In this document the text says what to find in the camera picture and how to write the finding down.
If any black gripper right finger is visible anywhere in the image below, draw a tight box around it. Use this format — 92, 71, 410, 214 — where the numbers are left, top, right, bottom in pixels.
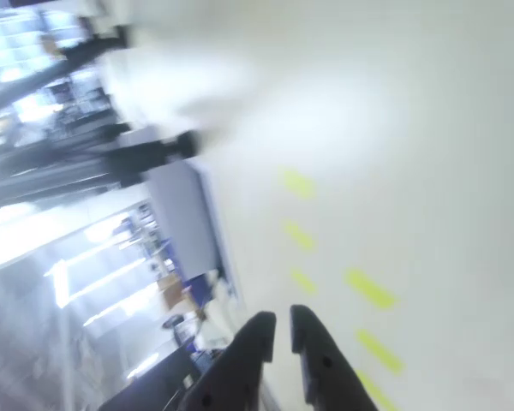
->
289, 304, 377, 411

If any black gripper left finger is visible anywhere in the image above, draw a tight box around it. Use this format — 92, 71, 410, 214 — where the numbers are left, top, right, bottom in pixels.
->
187, 311, 278, 411

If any yellow tape strip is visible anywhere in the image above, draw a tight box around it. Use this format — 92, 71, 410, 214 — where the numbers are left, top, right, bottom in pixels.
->
344, 266, 400, 311
289, 267, 319, 296
354, 327, 407, 378
354, 369, 398, 411

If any black office furniture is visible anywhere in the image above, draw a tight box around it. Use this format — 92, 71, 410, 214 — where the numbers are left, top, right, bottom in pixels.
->
97, 341, 226, 411

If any black tripod stand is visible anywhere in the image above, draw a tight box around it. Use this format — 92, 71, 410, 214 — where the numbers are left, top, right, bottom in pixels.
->
0, 24, 200, 192

